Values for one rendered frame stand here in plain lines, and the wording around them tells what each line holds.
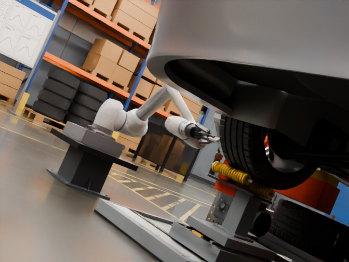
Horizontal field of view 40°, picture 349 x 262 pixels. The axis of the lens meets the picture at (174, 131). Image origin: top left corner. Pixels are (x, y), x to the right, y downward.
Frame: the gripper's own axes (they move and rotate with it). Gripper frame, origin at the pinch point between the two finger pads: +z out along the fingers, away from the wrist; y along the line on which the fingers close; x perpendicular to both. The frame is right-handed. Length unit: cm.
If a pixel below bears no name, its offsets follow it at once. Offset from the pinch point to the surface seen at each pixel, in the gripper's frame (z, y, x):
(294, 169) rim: 27.7, -23.4, 26.5
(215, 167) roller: 2.2, -14.4, -4.7
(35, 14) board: -618, 7, 141
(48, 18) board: -618, -6, 161
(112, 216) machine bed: -29, -29, -56
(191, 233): 15, -31, -36
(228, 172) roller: 11.8, -14.1, -4.5
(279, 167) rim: 20.1, -22.7, 23.5
